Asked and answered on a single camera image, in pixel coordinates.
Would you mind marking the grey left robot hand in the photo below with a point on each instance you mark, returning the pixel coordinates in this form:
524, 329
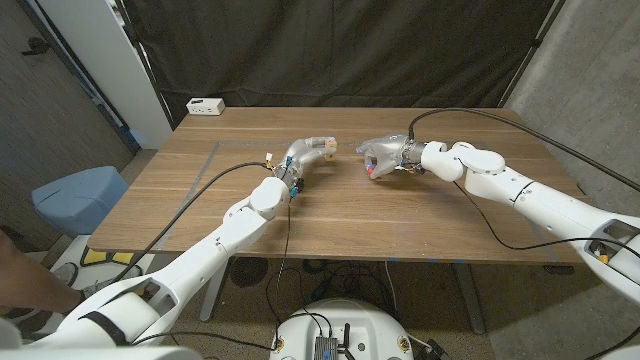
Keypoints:
302, 155

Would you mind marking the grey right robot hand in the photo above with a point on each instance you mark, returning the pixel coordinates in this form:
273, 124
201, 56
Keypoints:
395, 152

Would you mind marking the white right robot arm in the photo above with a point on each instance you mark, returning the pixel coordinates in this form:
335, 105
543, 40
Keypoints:
550, 210

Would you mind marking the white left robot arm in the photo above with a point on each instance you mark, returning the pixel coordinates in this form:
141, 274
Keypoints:
230, 232

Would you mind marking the black backdrop curtain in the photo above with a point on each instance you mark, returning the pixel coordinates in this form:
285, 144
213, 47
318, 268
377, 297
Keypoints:
330, 50

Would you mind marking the white power strip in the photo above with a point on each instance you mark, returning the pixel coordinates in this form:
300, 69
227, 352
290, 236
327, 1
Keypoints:
205, 106

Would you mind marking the round black floor fan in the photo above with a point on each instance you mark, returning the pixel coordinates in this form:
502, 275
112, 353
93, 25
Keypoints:
248, 271

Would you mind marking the grey table leg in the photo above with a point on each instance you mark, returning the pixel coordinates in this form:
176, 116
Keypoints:
470, 300

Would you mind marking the white table leg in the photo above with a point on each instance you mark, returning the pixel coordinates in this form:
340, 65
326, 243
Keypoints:
214, 297

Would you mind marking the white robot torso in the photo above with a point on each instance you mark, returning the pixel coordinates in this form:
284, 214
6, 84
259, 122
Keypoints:
345, 325

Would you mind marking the grey electronics box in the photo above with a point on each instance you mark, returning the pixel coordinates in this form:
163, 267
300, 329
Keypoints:
326, 348

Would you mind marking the black floor device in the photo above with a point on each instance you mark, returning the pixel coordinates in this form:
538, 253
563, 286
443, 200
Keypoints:
436, 351

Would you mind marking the white cabinet panel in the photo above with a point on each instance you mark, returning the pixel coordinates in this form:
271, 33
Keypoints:
115, 65

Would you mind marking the blue padded stool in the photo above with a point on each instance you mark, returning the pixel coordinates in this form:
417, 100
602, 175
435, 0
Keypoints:
80, 197

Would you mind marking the yellow black floor object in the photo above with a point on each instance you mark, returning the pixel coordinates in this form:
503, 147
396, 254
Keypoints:
95, 256

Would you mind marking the grey black sneaker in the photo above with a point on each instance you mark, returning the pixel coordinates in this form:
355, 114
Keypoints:
107, 285
65, 273

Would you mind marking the person's bare leg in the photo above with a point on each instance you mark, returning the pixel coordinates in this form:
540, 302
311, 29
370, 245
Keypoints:
30, 282

